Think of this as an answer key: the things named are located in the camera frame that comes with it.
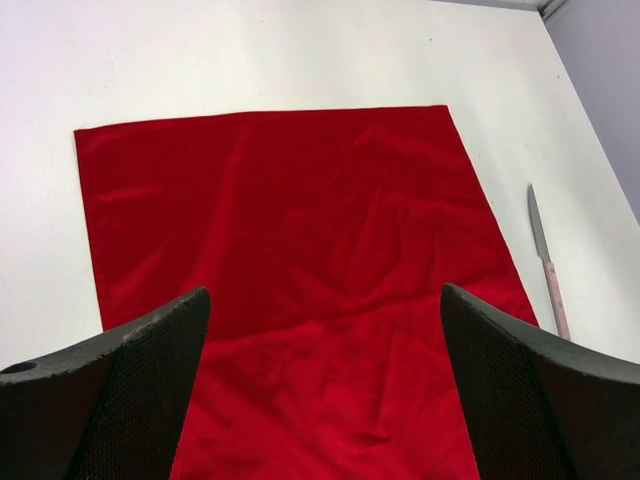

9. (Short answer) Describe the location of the knife with pink handle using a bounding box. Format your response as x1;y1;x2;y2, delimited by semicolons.
527;184;571;340

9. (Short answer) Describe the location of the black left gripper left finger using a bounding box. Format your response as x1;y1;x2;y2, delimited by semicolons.
1;287;211;479

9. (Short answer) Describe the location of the red cloth napkin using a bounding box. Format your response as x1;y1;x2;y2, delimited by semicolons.
74;106;535;479

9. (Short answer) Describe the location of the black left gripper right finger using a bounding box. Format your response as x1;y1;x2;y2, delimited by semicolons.
440;284;639;479

